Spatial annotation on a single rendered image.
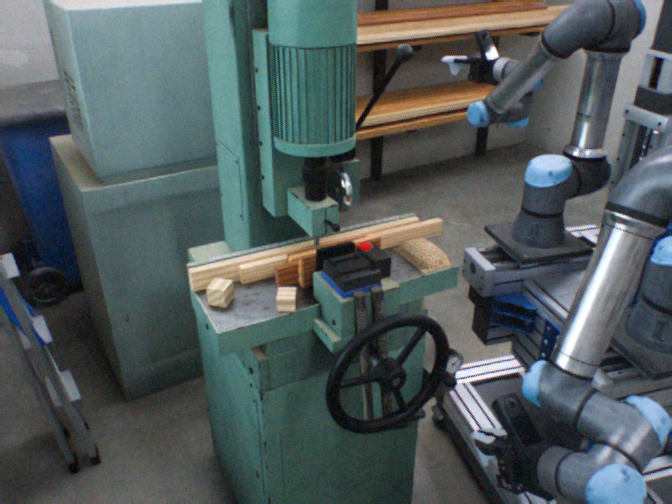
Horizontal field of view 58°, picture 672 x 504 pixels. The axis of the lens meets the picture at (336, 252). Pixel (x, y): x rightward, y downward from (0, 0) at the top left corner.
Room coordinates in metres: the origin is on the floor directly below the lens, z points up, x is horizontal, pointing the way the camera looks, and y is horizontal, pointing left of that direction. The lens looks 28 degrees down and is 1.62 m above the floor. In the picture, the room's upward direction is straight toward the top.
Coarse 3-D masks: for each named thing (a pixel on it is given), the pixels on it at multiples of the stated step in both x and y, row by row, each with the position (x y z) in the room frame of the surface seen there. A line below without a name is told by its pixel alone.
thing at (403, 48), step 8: (400, 48) 1.22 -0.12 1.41; (408, 48) 1.22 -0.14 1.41; (400, 56) 1.21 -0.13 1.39; (408, 56) 1.21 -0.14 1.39; (400, 64) 1.24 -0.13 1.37; (392, 72) 1.26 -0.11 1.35; (384, 80) 1.28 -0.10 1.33; (384, 88) 1.29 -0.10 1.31; (376, 96) 1.31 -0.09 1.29; (368, 104) 1.33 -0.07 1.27; (368, 112) 1.34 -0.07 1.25; (360, 120) 1.37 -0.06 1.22; (352, 152) 1.44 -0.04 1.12; (336, 160) 1.43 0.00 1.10; (344, 160) 1.44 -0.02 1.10
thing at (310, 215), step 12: (288, 192) 1.32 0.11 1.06; (300, 192) 1.31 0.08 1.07; (288, 204) 1.33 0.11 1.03; (300, 204) 1.26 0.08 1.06; (312, 204) 1.24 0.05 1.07; (324, 204) 1.24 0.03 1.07; (336, 204) 1.24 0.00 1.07; (300, 216) 1.26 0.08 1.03; (312, 216) 1.21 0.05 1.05; (324, 216) 1.22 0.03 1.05; (336, 216) 1.24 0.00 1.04; (312, 228) 1.21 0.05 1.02; (324, 228) 1.22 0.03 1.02
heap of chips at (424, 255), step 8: (408, 240) 1.34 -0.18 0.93; (416, 240) 1.32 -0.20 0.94; (424, 240) 1.32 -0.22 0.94; (392, 248) 1.35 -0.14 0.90; (400, 248) 1.33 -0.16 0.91; (408, 248) 1.30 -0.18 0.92; (416, 248) 1.29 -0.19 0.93; (424, 248) 1.28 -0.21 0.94; (432, 248) 1.28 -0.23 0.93; (408, 256) 1.29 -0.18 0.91; (416, 256) 1.27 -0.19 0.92; (424, 256) 1.26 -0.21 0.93; (432, 256) 1.26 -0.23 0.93; (440, 256) 1.26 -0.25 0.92; (416, 264) 1.26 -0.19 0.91; (424, 264) 1.24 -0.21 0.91; (432, 264) 1.24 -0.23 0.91; (440, 264) 1.25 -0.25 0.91; (448, 264) 1.26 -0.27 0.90; (424, 272) 1.23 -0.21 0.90
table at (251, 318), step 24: (408, 264) 1.27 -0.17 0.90; (456, 264) 1.27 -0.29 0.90; (240, 288) 1.16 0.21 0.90; (264, 288) 1.16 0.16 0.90; (312, 288) 1.16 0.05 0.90; (408, 288) 1.20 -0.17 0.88; (432, 288) 1.23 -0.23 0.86; (216, 312) 1.06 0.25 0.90; (240, 312) 1.06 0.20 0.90; (264, 312) 1.06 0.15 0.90; (288, 312) 1.06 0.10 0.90; (312, 312) 1.08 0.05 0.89; (216, 336) 0.99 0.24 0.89; (240, 336) 1.01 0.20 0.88; (264, 336) 1.03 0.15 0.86; (288, 336) 1.06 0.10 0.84; (336, 336) 1.02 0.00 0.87
